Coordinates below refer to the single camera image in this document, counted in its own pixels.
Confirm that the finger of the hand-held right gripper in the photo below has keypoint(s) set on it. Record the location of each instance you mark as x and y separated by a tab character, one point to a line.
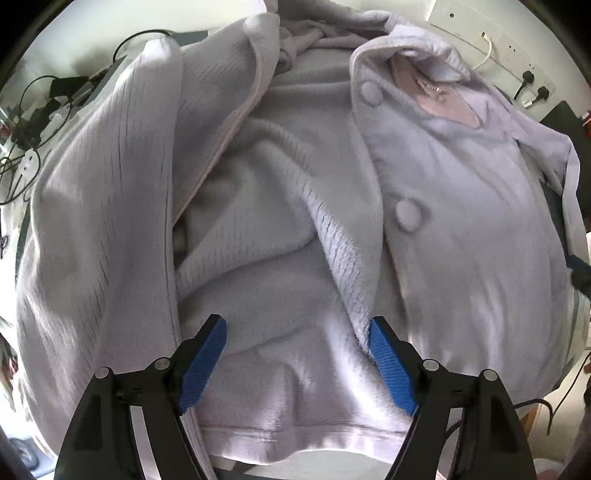
577	265

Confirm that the white power adapter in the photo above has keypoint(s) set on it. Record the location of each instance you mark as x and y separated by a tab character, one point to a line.
30	160

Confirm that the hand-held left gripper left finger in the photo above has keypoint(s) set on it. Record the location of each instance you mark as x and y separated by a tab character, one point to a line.
203	364

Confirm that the lavender fleece pajama top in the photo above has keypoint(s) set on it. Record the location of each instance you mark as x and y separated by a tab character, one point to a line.
300	207

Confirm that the black power adapter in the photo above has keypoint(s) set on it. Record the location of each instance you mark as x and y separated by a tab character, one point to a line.
69	86

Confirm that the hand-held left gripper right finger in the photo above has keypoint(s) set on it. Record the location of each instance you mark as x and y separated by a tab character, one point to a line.
392	364

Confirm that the white wall socket row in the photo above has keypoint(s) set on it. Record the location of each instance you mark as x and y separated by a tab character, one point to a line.
503	41

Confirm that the black plug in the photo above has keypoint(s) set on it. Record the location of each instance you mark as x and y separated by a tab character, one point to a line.
526	76
542	92

